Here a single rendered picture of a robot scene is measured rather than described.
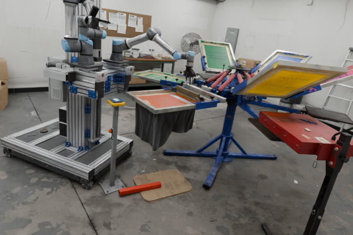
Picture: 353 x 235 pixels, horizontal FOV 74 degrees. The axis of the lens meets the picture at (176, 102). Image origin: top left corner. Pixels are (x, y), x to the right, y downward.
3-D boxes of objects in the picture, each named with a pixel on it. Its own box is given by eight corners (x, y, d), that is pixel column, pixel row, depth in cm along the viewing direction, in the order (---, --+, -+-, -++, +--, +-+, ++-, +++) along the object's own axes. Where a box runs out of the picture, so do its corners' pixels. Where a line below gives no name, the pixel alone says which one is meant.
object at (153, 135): (154, 152, 228) (158, 110, 215) (132, 133, 261) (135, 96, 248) (156, 151, 230) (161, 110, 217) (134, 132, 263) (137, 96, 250)
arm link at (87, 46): (95, 54, 221) (95, 39, 217) (80, 54, 212) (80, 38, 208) (89, 52, 229) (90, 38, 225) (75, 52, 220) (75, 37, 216)
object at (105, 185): (106, 194, 238) (110, 105, 210) (98, 182, 254) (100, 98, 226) (125, 188, 251) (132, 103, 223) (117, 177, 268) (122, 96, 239)
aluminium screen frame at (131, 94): (154, 114, 205) (155, 109, 204) (124, 95, 248) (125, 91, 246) (216, 105, 253) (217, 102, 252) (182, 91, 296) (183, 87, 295)
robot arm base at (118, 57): (106, 59, 264) (107, 50, 261) (115, 58, 278) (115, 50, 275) (118, 61, 259) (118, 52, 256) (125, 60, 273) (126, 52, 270)
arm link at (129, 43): (114, 42, 271) (155, 25, 249) (121, 41, 284) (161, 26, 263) (117, 52, 272) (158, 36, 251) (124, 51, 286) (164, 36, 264)
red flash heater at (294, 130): (363, 162, 154) (370, 146, 151) (300, 159, 147) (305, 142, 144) (303, 125, 212) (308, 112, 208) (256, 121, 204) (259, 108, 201)
